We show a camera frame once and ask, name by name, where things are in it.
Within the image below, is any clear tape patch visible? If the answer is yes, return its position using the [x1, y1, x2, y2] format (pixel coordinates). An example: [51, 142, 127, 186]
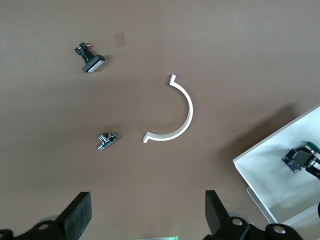
[114, 32, 128, 48]

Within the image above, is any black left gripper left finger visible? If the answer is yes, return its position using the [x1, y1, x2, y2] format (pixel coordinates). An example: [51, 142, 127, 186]
[16, 191, 93, 240]

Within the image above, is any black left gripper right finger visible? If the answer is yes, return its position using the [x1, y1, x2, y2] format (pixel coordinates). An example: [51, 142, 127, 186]
[203, 190, 253, 240]

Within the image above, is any black square push button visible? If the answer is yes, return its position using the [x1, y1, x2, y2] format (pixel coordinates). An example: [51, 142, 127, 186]
[73, 41, 106, 74]

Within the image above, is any white tray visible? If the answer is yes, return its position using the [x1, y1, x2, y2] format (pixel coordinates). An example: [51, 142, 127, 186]
[232, 104, 320, 225]

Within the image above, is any white semicircular plastic ring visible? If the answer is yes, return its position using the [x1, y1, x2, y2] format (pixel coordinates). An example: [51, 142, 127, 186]
[142, 73, 194, 144]

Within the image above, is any green push button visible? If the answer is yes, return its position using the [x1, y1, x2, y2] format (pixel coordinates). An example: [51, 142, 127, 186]
[281, 140, 320, 174]

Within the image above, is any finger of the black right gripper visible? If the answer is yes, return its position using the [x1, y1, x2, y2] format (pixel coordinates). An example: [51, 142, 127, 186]
[292, 149, 320, 180]

